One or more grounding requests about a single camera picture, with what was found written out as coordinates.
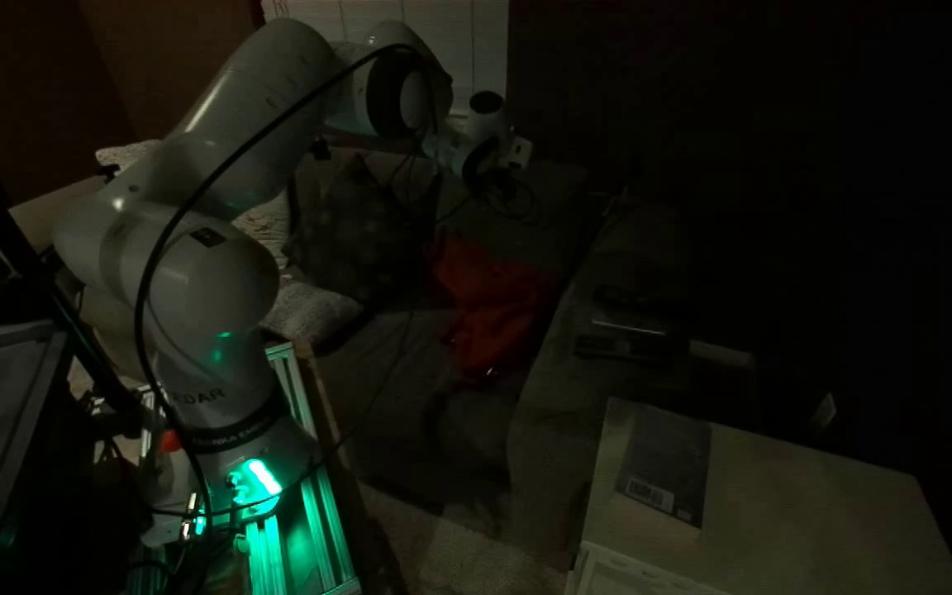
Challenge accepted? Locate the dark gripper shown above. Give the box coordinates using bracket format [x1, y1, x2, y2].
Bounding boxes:
[461, 86, 541, 210]

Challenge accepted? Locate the orange cloth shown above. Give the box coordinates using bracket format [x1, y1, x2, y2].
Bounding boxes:
[429, 234, 560, 383]

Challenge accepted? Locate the robot base stand with light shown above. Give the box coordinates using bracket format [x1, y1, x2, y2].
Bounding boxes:
[143, 336, 364, 595]

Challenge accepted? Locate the dark patterned pillow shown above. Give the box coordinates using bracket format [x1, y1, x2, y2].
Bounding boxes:
[288, 147, 444, 304]

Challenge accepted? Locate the black remote control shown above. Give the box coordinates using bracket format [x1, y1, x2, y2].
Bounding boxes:
[572, 331, 679, 365]
[585, 312, 679, 341]

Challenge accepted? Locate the grey fabric sofa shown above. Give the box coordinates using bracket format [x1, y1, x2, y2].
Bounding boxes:
[232, 136, 809, 538]

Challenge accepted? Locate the white pillow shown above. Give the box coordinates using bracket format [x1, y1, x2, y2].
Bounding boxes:
[232, 191, 366, 347]

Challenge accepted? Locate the white remote control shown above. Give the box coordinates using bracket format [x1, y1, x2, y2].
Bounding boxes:
[683, 336, 762, 369]

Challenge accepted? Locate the grey book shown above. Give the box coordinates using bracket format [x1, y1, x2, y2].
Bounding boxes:
[615, 405, 715, 528]

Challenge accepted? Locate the white side table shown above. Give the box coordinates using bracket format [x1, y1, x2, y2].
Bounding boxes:
[563, 395, 952, 595]

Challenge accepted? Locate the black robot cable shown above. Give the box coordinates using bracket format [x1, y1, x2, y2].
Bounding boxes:
[128, 39, 435, 538]

